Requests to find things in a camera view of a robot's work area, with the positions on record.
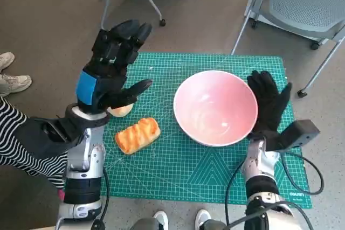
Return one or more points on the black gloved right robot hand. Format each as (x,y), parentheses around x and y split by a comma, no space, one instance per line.
(269,106)

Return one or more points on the person's white shoe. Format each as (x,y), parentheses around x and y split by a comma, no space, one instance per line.
(202,217)
(14,83)
(161,219)
(6,61)

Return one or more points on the person's striped leg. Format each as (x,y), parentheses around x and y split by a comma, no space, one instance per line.
(16,146)

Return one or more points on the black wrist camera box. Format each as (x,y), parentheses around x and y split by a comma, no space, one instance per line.
(296,133)
(45,133)

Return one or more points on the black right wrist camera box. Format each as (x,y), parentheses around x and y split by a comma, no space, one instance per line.
(296,133)

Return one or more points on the round toy bread bun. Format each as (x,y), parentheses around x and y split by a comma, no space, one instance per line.
(121,111)

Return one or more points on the green cutting mat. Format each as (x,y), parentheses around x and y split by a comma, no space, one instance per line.
(167,165)

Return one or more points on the person's grey leg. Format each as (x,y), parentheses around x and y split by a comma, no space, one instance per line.
(211,226)
(144,225)

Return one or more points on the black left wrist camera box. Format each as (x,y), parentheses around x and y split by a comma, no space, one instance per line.
(45,133)

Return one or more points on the long striped toy bread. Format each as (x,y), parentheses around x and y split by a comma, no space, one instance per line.
(138,135)

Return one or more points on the pink bowl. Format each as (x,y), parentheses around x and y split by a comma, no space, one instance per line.
(215,106)

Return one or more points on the person's pink shoe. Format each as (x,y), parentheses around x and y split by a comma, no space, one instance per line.
(61,195)

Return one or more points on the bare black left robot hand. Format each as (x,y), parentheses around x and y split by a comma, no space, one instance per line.
(107,65)

